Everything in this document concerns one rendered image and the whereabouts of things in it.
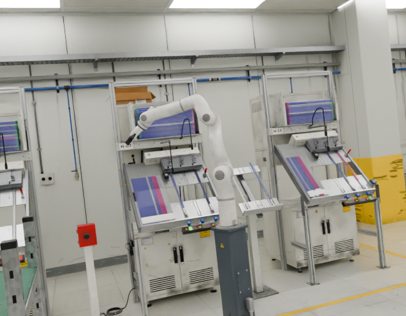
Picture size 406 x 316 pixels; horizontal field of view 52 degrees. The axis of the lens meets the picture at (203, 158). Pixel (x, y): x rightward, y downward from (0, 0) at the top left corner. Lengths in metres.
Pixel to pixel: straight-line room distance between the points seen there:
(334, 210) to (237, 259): 1.58
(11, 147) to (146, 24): 2.56
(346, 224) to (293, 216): 0.59
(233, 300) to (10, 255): 2.16
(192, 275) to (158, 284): 0.30
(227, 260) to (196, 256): 0.81
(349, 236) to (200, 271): 1.52
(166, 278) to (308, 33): 4.03
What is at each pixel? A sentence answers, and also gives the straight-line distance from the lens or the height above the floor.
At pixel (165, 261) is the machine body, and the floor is 0.36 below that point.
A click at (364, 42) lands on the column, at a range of 6.07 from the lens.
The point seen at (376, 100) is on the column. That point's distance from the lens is 6.02.
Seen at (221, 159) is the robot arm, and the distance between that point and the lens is 2.86.
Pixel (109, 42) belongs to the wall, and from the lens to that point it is 5.27.
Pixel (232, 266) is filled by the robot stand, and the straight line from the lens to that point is 2.85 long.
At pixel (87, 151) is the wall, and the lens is 5.05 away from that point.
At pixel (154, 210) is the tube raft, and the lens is 3.26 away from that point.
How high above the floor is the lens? 1.24
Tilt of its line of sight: 1 degrees down
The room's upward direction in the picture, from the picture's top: 6 degrees counter-clockwise
